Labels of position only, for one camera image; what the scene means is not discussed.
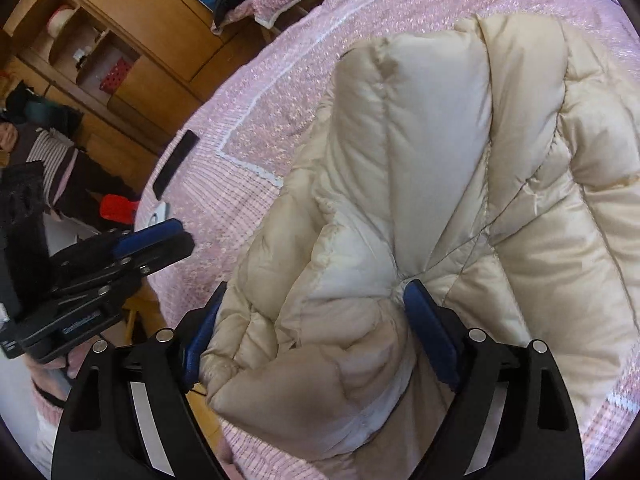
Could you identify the beige down jacket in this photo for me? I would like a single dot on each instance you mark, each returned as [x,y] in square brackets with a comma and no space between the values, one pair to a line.
[425,160]

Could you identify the red plastic object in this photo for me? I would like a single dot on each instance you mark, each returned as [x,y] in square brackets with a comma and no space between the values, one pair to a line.
[117,207]

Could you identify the red polka-dot box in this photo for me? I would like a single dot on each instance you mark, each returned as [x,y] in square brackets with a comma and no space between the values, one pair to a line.
[115,77]

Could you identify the pink floral bedspread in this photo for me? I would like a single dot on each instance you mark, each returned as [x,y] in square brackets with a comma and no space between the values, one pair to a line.
[300,85]

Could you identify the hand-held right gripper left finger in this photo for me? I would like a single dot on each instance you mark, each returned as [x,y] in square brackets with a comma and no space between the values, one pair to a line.
[200,342]

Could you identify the person's pink sweater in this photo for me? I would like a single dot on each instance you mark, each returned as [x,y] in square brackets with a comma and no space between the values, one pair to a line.
[45,385]

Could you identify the black phone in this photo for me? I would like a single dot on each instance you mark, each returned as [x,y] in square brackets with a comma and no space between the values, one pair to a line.
[175,162]

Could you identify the white and red jar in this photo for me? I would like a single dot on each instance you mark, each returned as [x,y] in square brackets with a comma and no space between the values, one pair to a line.
[60,20]

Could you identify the wooden wardrobe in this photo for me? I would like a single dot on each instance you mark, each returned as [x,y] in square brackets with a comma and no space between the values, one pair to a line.
[165,20]

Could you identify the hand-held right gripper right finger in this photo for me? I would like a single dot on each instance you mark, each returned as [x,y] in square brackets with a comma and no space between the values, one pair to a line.
[430,337]

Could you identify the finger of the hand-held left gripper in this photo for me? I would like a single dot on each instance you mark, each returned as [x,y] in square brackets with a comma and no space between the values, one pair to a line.
[150,237]
[165,252]

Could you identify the dark brown garment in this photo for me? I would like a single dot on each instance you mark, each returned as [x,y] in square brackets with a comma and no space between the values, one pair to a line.
[85,180]

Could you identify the dark clothes pile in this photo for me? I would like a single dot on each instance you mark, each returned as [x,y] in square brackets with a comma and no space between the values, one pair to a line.
[40,110]

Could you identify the striped garment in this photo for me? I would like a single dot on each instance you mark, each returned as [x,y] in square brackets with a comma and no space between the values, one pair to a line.
[47,152]

